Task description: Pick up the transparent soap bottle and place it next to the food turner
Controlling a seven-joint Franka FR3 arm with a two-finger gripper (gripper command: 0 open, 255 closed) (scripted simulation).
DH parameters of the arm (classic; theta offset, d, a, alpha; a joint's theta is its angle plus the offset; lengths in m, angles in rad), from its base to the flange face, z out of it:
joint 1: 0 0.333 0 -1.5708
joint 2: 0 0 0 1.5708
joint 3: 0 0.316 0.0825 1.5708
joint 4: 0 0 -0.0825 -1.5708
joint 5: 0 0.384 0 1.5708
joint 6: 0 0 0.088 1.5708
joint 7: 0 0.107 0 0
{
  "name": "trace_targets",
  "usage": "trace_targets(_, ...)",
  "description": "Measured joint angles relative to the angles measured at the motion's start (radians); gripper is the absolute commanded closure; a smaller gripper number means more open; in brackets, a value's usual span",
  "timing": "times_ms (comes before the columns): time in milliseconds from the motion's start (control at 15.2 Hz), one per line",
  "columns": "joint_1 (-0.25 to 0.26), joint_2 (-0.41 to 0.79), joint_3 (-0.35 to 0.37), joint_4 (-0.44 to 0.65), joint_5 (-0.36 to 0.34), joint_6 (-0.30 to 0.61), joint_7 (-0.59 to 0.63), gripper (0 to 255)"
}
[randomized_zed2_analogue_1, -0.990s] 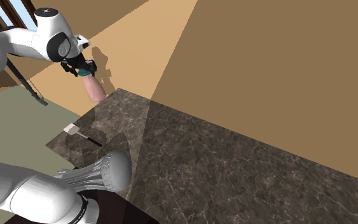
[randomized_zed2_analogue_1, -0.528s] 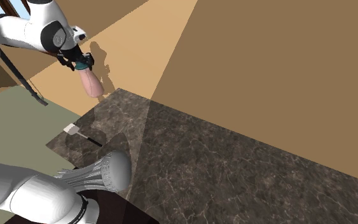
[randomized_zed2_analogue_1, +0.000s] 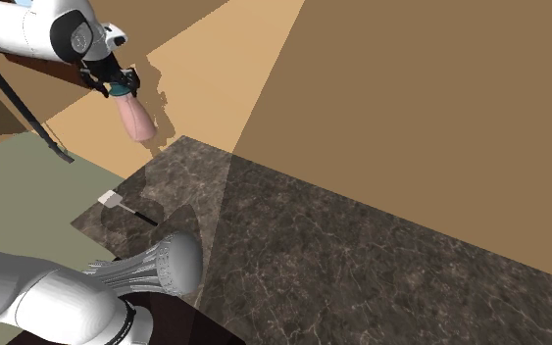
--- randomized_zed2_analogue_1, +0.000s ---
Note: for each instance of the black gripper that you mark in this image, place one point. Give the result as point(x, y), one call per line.
point(109, 68)

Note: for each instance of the pink bottle with teal cap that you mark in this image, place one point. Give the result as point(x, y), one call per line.
point(135, 119)

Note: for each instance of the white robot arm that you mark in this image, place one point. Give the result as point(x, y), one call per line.
point(27, 28)

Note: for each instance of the long black rod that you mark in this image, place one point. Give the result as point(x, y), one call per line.
point(22, 110)

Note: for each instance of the dark robot stand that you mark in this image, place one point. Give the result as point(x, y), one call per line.
point(180, 322)

